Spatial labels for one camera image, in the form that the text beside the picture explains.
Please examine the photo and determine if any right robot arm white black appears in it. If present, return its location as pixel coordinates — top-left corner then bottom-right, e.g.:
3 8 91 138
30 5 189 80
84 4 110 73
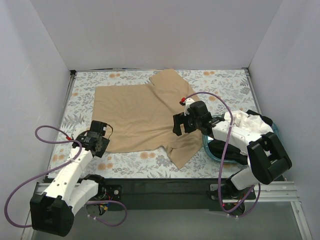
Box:
172 98 292 199

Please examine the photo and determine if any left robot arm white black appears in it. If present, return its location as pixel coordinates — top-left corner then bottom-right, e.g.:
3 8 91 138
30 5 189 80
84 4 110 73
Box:
30 120 110 237

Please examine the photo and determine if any beige t shirt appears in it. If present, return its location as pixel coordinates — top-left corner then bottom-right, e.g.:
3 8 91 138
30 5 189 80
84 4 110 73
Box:
92 69 203 169

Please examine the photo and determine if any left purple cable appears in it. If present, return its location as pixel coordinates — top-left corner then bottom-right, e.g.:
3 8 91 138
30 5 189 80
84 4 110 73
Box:
4 125 128 228

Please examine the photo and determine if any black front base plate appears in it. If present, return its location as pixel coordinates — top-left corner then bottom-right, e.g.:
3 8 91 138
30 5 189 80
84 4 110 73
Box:
94 177 253 216

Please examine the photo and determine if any black t shirt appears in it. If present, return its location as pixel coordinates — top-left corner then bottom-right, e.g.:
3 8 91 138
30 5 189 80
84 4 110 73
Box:
208 109 274 166

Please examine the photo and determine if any teal plastic basket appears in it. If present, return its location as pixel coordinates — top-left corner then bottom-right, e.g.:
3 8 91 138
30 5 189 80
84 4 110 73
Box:
201 119 286 165

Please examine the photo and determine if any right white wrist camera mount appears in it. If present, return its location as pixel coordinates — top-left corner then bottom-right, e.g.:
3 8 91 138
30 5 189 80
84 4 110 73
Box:
179 97 195 116

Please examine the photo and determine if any floral patterned table mat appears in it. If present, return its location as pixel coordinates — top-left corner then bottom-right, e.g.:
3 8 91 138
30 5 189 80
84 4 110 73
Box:
60 69 260 179

